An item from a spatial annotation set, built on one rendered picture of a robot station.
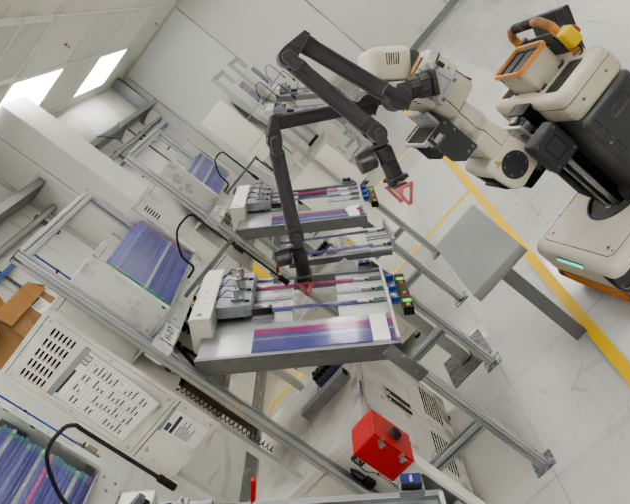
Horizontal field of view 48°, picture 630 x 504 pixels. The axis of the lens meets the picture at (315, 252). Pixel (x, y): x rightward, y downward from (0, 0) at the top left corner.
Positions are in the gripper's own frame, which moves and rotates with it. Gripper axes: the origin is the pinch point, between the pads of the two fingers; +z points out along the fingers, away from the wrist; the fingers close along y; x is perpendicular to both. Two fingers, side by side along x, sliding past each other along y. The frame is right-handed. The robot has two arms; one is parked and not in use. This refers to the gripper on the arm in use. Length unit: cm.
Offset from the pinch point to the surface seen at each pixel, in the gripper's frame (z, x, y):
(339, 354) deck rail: 3, 9, 49
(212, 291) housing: -10.3, -36.8, 4.0
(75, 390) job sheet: -1, -83, 48
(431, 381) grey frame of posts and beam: 18, 39, 53
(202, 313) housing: -10.6, -38.3, 24.2
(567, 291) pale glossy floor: 31, 111, -20
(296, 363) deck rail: 3.4, -5.7, 48.8
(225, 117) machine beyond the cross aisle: -9, -74, -453
